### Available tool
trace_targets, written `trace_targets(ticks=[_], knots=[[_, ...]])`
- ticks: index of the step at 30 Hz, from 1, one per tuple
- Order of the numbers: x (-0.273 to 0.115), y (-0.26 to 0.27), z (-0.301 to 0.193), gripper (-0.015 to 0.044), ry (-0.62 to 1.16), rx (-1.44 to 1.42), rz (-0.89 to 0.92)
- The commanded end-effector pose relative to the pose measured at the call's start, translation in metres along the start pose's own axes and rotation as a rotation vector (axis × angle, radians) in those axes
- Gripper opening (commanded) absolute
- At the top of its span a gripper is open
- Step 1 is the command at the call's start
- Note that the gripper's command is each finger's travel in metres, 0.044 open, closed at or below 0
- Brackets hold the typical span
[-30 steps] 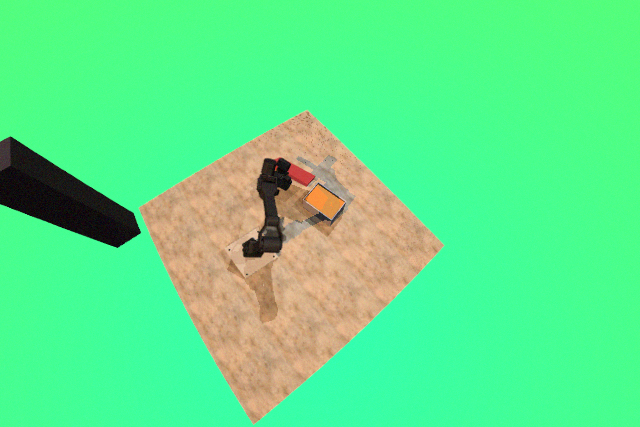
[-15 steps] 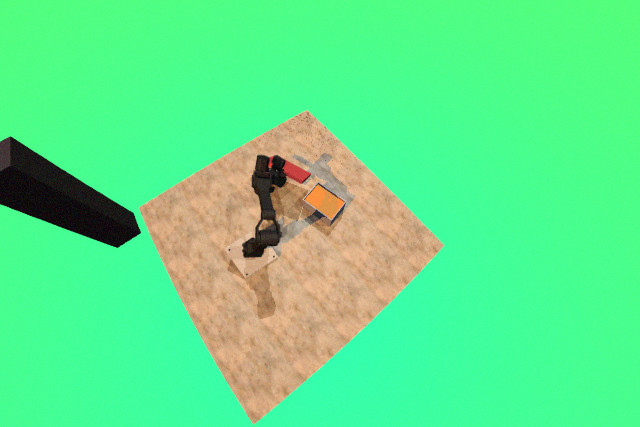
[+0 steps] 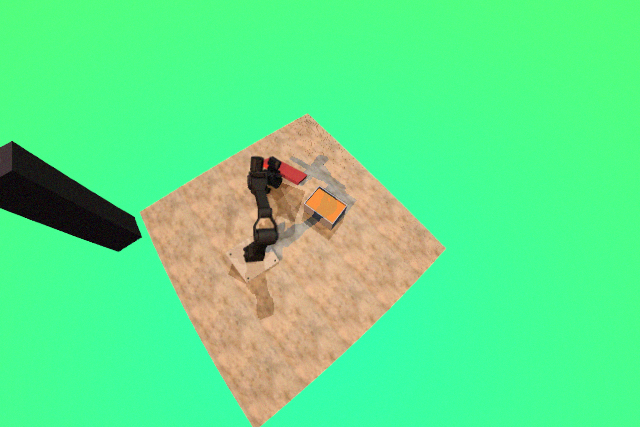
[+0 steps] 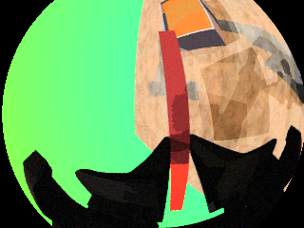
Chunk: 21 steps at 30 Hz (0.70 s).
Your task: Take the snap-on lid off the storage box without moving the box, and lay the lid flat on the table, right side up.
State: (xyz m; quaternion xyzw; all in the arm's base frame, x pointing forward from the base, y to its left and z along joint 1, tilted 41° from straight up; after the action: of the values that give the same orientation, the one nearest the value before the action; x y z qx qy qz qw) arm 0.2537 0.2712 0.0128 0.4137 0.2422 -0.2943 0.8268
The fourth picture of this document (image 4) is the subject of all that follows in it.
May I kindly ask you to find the red lid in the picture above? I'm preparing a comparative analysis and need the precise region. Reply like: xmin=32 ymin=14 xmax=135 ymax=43
xmin=159 ymin=30 xmax=190 ymax=212

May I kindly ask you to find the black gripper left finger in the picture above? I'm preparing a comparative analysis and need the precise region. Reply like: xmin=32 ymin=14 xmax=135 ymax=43
xmin=75 ymin=137 xmax=171 ymax=221

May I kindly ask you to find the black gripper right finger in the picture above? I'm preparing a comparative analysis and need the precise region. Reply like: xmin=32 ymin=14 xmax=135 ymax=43
xmin=189 ymin=134 xmax=277 ymax=214

